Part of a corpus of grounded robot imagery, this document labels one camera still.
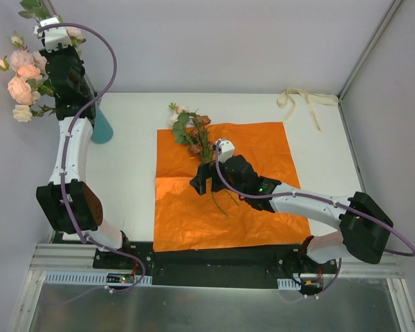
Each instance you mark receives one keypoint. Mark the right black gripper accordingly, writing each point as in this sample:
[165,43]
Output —
[211,175]

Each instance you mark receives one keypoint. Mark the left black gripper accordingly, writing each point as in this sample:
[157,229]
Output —
[54,55]

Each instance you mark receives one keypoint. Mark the pink rose stem with bud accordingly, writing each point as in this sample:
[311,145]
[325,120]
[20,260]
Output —
[76,37]

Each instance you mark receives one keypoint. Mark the peach rose flower stem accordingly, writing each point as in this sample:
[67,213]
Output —
[28,83]

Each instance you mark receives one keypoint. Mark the pink artificial flower bouquet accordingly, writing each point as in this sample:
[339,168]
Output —
[191,129]

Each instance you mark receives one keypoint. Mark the cream single rose stem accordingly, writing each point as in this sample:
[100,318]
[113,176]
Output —
[23,113]

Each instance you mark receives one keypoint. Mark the green eucalyptus leaf sprig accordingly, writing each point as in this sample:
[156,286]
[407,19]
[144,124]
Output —
[34,9]

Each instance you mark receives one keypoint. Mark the pink two-bloom flower stem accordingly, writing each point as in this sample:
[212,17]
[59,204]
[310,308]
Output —
[22,56]

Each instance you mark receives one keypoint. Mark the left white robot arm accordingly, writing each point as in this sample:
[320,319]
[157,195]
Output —
[67,201]

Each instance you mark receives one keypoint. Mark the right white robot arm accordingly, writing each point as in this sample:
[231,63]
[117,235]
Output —
[361,227]

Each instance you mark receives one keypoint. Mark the teal cylindrical vase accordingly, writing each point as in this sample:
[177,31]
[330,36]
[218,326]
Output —
[102,130]

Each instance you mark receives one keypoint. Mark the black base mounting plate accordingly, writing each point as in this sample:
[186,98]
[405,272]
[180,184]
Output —
[257,267]

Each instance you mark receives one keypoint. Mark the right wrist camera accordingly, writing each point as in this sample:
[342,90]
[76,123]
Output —
[224,150]

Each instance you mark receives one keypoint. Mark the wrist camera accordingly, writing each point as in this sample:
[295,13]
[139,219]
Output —
[53,38]
[224,150]

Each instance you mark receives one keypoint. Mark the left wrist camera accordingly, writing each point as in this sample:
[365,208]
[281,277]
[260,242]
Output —
[53,38]

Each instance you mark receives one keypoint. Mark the left aluminium frame post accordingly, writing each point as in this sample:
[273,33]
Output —
[68,52]

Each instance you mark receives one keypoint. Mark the aluminium frame post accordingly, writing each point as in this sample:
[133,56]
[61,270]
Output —
[379,31]
[68,52]

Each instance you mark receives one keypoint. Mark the right white cable duct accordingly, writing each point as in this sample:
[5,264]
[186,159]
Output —
[289,284]

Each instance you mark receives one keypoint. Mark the white cable duct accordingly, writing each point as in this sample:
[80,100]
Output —
[97,279]
[289,284]

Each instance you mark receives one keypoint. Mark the left white cable duct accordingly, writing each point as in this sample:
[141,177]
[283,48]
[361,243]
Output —
[97,279]

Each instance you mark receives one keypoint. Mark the aluminium front rail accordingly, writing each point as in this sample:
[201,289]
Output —
[63,257]

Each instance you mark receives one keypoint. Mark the right aluminium frame post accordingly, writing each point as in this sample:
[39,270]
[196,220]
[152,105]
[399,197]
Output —
[379,31]

